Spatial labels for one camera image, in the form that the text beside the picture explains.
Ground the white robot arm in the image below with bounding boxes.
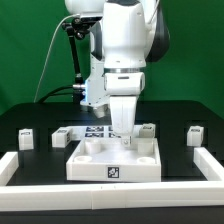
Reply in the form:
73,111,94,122
64,0,169,146

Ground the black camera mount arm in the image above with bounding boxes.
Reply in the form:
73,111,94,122
62,18,90,103

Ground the white U-shaped fence wall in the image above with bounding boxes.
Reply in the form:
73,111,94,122
0,148,224,212

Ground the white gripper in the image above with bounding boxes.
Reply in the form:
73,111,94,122
110,96,137,147

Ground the black cable bundle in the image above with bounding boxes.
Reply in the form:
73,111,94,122
37,84,76,103

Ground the white square tabletop tray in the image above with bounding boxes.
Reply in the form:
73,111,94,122
66,138,161,182

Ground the AprilTag marker sheet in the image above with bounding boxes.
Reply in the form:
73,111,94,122
68,125,144,141

